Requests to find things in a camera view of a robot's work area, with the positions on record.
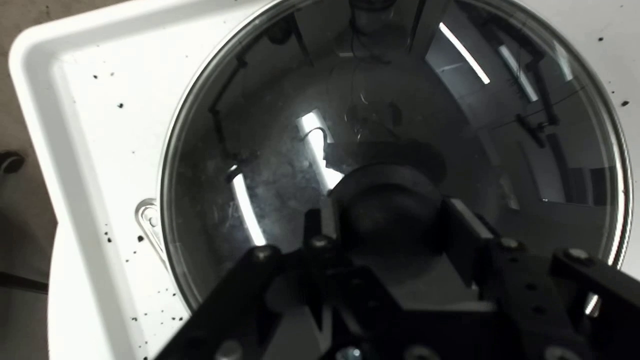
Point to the white rectangular tray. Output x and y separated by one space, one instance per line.
100 132

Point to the glass lid with black knob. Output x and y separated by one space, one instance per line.
400 101

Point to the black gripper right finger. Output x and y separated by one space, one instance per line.
533 301

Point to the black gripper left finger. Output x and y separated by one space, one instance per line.
241 307

